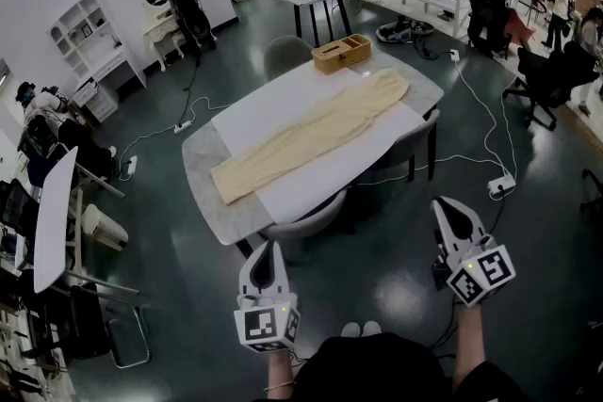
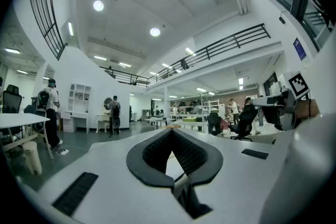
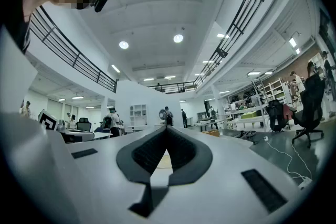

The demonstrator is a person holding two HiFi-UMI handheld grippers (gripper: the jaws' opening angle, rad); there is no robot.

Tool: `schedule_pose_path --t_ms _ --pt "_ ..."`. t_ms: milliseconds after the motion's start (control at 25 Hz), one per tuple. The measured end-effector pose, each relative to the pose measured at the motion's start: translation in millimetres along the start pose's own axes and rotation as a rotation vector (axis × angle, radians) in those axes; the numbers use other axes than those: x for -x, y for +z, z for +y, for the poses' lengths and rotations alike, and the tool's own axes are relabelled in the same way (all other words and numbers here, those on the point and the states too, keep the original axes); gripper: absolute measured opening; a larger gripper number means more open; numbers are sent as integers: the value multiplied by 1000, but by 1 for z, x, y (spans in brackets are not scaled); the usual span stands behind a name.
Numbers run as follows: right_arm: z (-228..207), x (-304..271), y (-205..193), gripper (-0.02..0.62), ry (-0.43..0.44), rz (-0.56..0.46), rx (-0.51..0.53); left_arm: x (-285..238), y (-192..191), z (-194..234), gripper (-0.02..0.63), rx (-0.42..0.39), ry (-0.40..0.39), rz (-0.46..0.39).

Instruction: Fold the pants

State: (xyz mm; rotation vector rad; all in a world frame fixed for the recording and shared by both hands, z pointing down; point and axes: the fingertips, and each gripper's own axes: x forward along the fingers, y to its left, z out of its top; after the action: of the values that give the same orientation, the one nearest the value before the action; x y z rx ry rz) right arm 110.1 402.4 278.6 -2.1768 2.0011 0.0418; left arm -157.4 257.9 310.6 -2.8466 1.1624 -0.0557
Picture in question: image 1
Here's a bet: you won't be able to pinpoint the person's black top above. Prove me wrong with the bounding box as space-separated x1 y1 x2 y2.
253 333 574 402

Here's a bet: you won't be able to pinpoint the wicker basket box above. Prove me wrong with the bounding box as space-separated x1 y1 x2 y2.
311 33 372 75

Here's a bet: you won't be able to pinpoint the black metal-frame chair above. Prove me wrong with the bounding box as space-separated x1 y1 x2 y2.
70 281 152 368

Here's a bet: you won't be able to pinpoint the person's left forearm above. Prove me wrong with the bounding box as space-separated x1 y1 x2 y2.
263 350 297 402

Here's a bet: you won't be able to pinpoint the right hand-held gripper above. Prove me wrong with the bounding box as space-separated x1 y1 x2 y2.
431 196 517 310

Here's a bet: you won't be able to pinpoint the black office chair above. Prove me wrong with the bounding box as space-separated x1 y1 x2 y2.
501 40 600 132
467 0 513 58
579 168 603 214

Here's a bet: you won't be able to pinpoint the person's right forearm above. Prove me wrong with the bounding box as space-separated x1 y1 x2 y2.
451 304 486 396

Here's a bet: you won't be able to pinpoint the white shelf cabinet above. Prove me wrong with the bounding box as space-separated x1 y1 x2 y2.
49 0 147 128

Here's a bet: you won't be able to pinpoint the orange garment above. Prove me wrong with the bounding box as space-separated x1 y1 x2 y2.
506 8 537 49

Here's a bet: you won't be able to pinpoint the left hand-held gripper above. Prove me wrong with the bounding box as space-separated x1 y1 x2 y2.
234 242 302 354

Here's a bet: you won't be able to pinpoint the beige trousers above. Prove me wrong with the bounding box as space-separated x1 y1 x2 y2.
209 67 410 205

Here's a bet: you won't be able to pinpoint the white vanity desk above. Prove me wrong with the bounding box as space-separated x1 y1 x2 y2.
140 11 187 72

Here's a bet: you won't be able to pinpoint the dark sneakers heap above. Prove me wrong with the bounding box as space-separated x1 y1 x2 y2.
376 16 434 44

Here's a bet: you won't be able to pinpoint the white power cable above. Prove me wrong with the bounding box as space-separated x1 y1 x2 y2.
187 96 232 124
451 59 518 179

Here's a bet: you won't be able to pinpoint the white oval table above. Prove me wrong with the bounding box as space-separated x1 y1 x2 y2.
32 145 128 297

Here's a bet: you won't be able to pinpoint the white trash bin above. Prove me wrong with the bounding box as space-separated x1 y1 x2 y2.
80 203 129 253

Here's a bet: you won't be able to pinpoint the white paper sheet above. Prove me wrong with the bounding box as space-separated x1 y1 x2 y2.
210 59 424 225

